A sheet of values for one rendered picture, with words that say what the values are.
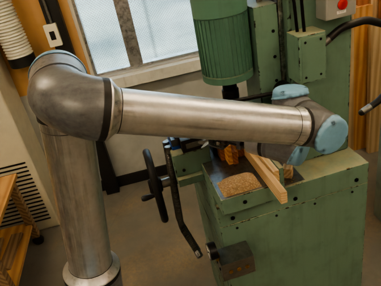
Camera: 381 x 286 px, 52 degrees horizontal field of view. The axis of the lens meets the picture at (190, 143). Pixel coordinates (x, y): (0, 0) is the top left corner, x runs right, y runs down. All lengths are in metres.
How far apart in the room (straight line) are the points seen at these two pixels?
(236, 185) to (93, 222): 0.47
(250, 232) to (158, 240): 1.10
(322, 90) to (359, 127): 1.61
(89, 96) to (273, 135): 0.38
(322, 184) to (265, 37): 0.56
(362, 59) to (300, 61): 1.60
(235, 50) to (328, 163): 0.55
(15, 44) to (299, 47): 1.70
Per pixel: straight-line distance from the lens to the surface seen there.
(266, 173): 1.22
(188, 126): 0.74
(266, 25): 1.30
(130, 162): 2.93
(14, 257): 2.50
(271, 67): 1.34
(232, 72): 1.28
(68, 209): 0.94
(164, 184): 1.47
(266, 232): 1.48
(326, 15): 1.27
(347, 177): 1.51
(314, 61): 1.26
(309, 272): 1.74
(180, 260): 2.31
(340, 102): 1.48
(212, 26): 1.24
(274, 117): 0.82
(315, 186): 1.45
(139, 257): 2.40
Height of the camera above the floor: 1.65
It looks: 29 degrees down
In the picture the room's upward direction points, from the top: 12 degrees counter-clockwise
